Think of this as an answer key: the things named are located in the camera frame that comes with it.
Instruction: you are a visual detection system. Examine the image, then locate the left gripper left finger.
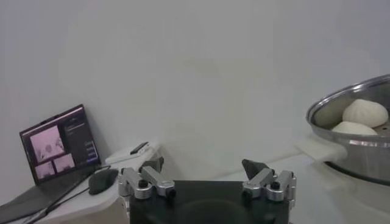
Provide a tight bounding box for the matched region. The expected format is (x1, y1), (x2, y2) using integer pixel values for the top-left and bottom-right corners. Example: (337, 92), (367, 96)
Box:
(118, 157), (177, 200)

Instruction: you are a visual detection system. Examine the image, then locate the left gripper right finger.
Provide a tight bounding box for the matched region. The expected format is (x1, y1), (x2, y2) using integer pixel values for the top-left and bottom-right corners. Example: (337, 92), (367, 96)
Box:
(241, 158), (297, 208)

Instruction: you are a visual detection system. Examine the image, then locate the white steamed baozi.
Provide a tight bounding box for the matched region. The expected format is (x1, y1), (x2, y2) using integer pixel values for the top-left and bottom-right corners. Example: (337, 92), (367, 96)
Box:
(331, 121), (378, 136)
(342, 99), (389, 128)

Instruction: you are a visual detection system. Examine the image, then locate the stainless steel steamer basket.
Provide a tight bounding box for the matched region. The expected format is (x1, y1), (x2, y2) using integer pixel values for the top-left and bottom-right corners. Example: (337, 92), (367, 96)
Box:
(294, 74), (390, 186)

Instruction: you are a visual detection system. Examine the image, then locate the black white smartphone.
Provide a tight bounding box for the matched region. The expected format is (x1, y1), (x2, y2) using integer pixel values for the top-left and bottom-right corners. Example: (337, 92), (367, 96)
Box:
(130, 141), (150, 155)

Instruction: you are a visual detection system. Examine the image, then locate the flat white box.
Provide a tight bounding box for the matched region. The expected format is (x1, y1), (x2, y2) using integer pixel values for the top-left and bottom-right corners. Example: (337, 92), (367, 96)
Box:
(105, 142), (159, 165)

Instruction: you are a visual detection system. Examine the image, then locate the black computer mouse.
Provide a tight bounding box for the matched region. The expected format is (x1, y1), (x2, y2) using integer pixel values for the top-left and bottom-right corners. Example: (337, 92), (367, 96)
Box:
(88, 169), (119, 196)

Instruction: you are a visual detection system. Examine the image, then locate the white side table with mouse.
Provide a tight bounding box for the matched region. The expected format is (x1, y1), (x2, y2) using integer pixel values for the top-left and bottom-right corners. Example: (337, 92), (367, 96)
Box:
(18, 142), (165, 224)

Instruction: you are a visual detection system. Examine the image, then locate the laptop beside black mouse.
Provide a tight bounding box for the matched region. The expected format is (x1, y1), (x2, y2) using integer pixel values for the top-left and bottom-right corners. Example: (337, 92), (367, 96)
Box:
(0, 104), (103, 224)

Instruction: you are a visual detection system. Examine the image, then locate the black mouse cable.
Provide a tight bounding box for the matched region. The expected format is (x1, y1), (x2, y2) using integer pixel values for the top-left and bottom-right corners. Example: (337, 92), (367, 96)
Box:
(27, 185), (92, 224)

